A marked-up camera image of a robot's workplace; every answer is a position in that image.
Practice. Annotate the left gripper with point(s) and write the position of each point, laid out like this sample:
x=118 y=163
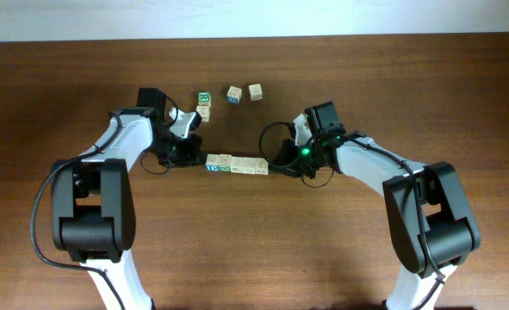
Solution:
x=191 y=152

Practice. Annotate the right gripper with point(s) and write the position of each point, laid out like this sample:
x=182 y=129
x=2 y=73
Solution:
x=283 y=160

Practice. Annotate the wooden block blue side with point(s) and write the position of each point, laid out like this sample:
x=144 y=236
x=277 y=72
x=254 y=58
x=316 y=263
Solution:
x=212 y=162

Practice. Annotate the wooden block green side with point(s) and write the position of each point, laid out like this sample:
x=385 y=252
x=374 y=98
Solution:
x=224 y=162

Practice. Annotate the small wooden block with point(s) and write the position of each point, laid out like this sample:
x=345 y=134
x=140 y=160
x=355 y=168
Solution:
x=261 y=167

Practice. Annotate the plain wooden block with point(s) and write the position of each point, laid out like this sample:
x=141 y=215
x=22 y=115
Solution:
x=236 y=165
x=255 y=91

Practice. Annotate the wooden block blue edge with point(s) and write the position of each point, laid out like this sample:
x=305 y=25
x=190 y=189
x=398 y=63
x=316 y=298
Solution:
x=249 y=165

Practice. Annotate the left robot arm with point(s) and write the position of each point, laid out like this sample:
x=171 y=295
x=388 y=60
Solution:
x=93 y=215

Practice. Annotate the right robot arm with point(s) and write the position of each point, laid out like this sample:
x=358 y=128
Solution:
x=432 y=226

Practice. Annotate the wooden block beige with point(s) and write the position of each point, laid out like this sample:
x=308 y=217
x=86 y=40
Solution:
x=204 y=112

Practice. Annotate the wooden block green R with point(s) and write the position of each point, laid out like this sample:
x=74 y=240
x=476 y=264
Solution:
x=204 y=99

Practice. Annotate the wooden block blue face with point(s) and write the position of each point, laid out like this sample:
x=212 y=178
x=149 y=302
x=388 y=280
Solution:
x=234 y=94

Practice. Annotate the plain wooden block top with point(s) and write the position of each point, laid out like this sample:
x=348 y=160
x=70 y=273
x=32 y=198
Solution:
x=255 y=91

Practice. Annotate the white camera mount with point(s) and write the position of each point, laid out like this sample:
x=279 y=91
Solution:
x=302 y=132
x=184 y=123

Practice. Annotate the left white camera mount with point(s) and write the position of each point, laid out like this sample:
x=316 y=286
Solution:
x=184 y=123

